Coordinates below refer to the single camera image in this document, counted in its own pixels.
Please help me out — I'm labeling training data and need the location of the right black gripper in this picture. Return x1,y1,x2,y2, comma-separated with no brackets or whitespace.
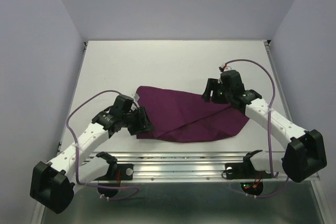
201,78,233,103

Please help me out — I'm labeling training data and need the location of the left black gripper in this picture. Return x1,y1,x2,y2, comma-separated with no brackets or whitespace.
121,105,155,135

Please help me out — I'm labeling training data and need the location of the purple cloth drape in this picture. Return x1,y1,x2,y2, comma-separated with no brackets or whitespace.
136,86,249,143

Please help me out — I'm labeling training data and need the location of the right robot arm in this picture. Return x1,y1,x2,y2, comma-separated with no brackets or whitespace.
202,70,327,183

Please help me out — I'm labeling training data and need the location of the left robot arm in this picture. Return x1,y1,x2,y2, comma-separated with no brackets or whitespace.
30,94,154,214

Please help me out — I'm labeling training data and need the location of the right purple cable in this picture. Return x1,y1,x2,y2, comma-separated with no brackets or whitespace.
218,58,291,198

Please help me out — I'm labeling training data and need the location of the purple cable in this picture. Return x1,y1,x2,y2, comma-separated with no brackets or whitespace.
67,90,140,201
218,58,291,198

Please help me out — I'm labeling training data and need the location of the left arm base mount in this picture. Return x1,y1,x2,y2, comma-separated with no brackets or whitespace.
92,163,138,200

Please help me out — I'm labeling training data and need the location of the aluminium rail frame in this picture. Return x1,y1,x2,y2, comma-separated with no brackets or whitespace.
30,40,328,224

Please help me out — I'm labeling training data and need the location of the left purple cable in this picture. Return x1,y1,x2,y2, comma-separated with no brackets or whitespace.
67,90,140,201

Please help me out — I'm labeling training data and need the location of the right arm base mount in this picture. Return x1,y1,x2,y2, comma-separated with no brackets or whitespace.
222,162,272,196

